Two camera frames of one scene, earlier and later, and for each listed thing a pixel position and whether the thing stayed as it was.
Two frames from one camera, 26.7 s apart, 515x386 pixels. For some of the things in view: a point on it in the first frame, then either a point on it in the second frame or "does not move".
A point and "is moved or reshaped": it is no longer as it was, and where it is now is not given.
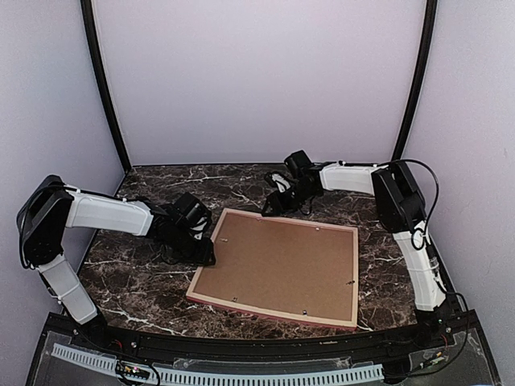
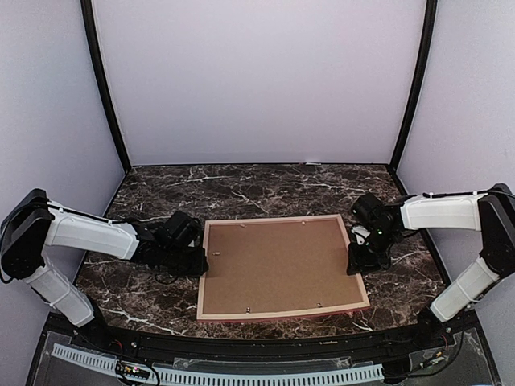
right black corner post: x=401 y=149 does not move
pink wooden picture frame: x=272 y=309 is moved or reshaped
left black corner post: x=92 y=36 does not move
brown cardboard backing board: x=295 y=268 is moved or reshaped
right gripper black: x=278 y=205 -> x=360 y=264
